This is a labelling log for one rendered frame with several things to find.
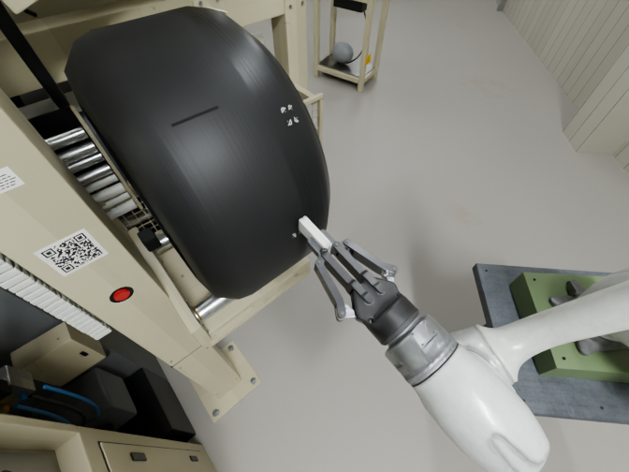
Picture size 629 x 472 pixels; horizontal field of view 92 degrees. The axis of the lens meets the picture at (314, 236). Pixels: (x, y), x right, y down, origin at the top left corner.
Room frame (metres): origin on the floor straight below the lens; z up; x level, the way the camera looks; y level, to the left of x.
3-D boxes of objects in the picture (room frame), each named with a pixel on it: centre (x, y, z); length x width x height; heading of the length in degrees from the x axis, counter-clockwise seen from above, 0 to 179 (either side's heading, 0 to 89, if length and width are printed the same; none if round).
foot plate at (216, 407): (0.33, 0.45, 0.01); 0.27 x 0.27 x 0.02; 41
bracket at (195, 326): (0.40, 0.40, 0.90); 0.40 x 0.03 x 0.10; 41
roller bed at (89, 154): (0.66, 0.68, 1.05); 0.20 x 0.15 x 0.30; 131
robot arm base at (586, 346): (0.36, -0.84, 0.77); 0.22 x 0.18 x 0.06; 6
